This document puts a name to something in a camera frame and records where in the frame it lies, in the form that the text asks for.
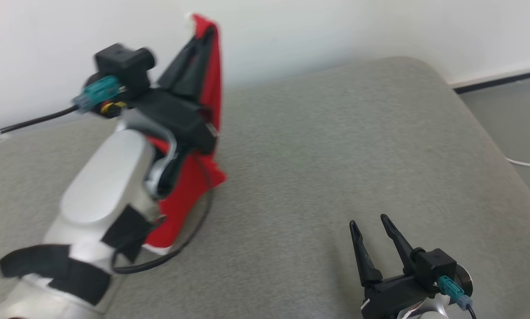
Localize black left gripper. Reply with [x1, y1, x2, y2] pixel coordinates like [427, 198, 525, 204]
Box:
[132, 26, 217, 153]

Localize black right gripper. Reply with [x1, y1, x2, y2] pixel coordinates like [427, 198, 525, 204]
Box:
[349, 214, 438, 319]

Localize red white-trimmed garment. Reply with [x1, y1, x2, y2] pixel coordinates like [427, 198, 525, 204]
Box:
[143, 13, 228, 255]

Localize right camera cable teal plug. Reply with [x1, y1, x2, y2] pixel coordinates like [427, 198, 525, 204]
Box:
[438, 275, 478, 319]

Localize camera cable teal plug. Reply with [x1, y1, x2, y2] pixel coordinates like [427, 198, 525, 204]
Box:
[0, 75, 121, 142]
[438, 275, 478, 319]

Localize left camera cable teal plug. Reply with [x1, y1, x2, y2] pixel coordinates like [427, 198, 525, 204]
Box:
[0, 75, 121, 142]

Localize black white wall baseboard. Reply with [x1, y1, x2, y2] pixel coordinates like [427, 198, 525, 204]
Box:
[449, 66, 530, 93]

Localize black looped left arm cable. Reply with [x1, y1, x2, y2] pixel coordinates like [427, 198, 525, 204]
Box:
[111, 155, 214, 274]

